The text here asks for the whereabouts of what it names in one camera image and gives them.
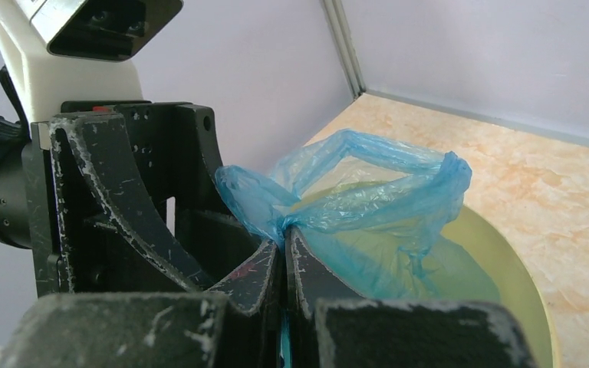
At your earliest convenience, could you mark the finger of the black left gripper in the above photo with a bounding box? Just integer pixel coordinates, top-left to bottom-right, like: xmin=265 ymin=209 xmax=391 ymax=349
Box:
xmin=48 ymin=112 xmax=214 ymax=291
xmin=168 ymin=104 xmax=260 ymax=284

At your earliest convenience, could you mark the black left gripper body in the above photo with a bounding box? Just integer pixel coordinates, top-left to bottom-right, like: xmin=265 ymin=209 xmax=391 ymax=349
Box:
xmin=22 ymin=100 xmax=183 ymax=296

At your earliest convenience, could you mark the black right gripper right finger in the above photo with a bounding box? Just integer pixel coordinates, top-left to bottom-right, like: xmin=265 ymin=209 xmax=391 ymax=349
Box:
xmin=285 ymin=227 xmax=537 ymax=367

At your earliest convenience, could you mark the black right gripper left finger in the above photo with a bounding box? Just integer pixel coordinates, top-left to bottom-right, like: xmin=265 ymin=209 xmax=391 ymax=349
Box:
xmin=0 ymin=241 xmax=280 ymax=367

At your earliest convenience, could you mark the blue plastic trash bag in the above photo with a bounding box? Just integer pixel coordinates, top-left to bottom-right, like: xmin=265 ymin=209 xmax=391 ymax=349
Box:
xmin=215 ymin=130 xmax=501 ymax=302

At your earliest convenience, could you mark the yellow plastic trash bin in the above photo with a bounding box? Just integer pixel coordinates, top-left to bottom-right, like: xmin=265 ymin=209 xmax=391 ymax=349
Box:
xmin=294 ymin=180 xmax=562 ymax=368

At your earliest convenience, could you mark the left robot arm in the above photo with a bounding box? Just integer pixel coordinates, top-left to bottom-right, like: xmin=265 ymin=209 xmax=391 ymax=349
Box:
xmin=0 ymin=100 xmax=271 ymax=296

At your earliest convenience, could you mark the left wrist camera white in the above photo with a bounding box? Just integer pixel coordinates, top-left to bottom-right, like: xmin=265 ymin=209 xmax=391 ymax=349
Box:
xmin=0 ymin=0 xmax=184 ymax=123

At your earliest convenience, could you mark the left metal frame post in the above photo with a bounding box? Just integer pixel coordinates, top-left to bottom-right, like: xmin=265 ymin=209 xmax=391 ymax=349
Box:
xmin=321 ymin=0 xmax=367 ymax=100

